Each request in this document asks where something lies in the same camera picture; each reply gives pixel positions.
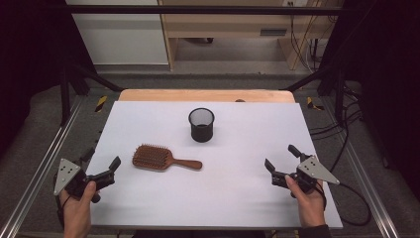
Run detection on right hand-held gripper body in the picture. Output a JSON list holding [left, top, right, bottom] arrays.
[[271, 155, 341, 199]]

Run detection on light wooden table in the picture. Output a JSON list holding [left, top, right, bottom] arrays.
[[118, 88, 296, 103]]

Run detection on black frame brace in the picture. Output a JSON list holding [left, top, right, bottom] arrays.
[[280, 63, 348, 125], [58, 62, 125, 127]]

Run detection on person's right hand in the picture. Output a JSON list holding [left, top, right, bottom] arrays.
[[284, 174, 328, 230]]

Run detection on left hand-held gripper cable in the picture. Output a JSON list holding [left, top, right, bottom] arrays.
[[52, 173, 72, 230]]

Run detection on hand-held gripper cable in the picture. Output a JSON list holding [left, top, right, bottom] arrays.
[[316, 179, 372, 228], [52, 173, 72, 230]]

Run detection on black horizontal frame bar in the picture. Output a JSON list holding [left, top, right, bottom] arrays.
[[62, 4, 345, 16]]

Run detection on brown wooden paddle hairbrush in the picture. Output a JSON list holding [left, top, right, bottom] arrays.
[[132, 143, 203, 172]]

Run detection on right hand-held gripper cable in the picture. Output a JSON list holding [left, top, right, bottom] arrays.
[[316, 179, 372, 228]]

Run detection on white board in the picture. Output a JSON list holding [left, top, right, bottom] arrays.
[[86, 100, 344, 231]]

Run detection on light wooden desk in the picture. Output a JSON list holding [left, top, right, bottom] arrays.
[[157, 0, 335, 71]]

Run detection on hanging cables under desk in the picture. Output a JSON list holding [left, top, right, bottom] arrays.
[[286, 1, 335, 73]]

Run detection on black floor cables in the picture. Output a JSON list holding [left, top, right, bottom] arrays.
[[308, 83, 365, 175]]

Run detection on yellow black tape strip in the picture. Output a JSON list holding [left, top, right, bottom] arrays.
[[94, 95, 109, 113], [306, 96, 325, 112]]

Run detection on silver metal rail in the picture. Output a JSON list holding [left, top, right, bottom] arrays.
[[321, 97, 402, 238], [0, 95, 85, 238]]

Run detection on black mesh cup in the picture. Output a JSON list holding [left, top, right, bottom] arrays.
[[187, 107, 216, 144]]

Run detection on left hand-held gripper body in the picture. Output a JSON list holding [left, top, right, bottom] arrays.
[[53, 158, 117, 203]]

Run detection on white cabinet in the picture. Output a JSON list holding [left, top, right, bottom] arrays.
[[64, 0, 169, 66]]

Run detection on person's left hand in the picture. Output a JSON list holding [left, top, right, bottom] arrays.
[[58, 180, 97, 238]]

